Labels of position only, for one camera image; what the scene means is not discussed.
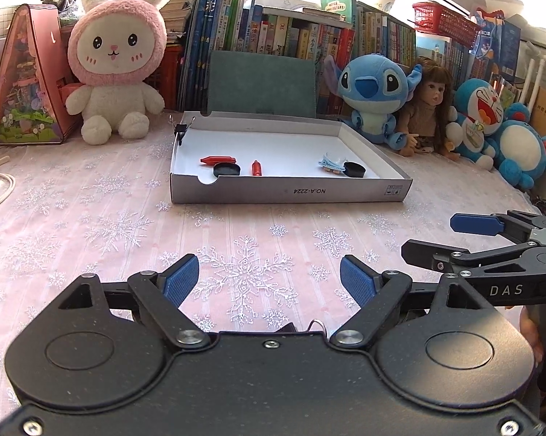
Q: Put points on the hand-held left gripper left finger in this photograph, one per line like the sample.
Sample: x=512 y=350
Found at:
x=182 y=281

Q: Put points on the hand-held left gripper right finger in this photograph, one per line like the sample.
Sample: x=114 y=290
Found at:
x=357 y=281

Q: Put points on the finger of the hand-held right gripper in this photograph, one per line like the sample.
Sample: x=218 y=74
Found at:
x=475 y=223
x=430 y=254

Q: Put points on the large black binder clip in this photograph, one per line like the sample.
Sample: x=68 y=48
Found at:
x=287 y=328

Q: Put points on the black round cap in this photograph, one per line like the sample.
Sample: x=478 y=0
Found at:
x=355 y=170
x=226 y=170

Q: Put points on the large blue hair clip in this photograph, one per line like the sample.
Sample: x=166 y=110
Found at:
x=330 y=162

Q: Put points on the long red crayon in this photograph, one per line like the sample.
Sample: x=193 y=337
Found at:
x=218 y=160

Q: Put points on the short red crayon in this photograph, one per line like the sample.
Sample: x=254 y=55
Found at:
x=257 y=169

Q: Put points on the white cardboard box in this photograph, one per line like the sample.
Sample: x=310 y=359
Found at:
x=277 y=145

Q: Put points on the person's right hand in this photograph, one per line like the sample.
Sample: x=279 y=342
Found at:
x=533 y=340

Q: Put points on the large blue cat plush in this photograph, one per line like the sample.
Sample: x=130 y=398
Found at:
x=523 y=150

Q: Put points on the pink snowflake tablecloth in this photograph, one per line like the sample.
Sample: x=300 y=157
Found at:
x=96 y=218

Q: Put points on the blue robot cat plush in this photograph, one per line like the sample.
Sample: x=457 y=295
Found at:
x=479 y=113

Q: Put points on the brown haired doll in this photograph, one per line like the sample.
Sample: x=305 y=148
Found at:
x=430 y=100

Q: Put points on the small black binder clip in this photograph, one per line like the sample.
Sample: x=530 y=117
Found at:
x=182 y=132

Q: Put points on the white rack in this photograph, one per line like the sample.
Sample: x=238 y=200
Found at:
x=529 y=84

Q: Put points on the blue alien plush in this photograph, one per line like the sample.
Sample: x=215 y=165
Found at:
x=373 y=91

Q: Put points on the blue paper bag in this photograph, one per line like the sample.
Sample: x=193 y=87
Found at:
x=498 y=41

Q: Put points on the red mesh basket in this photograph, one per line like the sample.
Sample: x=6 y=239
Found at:
x=445 y=22

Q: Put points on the red plastic crate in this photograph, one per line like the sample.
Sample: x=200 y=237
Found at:
x=168 y=77

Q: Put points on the green felt notebook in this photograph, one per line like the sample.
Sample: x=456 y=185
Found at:
x=261 y=84

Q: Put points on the pink white bunny plush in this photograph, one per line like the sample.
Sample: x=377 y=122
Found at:
x=114 y=54

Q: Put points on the pink triangular toy house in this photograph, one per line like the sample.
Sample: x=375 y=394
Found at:
x=27 y=81

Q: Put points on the green cover book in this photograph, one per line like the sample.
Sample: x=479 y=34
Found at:
x=339 y=7

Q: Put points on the row of upright books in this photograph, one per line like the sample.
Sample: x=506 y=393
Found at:
x=273 y=32

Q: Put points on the stack of lying books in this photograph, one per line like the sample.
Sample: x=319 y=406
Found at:
x=177 y=9

